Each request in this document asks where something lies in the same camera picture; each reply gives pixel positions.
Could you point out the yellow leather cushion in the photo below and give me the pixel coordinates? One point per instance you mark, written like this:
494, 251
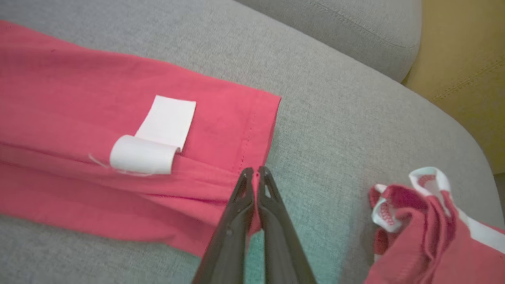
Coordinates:
465, 71

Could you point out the red shorts with white stripe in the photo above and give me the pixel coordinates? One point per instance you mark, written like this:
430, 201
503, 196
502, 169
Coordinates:
426, 240

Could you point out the grey fabric sofa seat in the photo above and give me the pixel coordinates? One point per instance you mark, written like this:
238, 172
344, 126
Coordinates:
339, 118

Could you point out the red Bulls 23 jersey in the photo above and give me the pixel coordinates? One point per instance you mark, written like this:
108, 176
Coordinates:
79, 98

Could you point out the grey sofa back cushion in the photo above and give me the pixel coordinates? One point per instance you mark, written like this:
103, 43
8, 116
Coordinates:
355, 27

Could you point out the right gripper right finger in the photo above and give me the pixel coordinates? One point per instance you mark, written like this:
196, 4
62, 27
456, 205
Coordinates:
280, 240

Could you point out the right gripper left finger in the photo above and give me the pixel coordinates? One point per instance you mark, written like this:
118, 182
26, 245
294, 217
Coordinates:
230, 240

